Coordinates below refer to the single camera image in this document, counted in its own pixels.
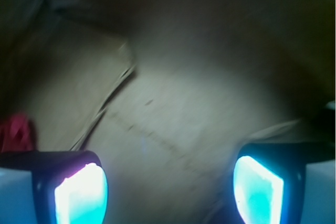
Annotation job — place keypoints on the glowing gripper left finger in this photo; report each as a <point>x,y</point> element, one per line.
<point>53,187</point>

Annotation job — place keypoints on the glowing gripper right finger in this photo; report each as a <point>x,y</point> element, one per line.
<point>285,183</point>

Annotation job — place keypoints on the red crumpled paper ball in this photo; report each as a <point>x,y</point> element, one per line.
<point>16,134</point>

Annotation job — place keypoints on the brown paper bag tray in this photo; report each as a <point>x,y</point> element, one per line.
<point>166,92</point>

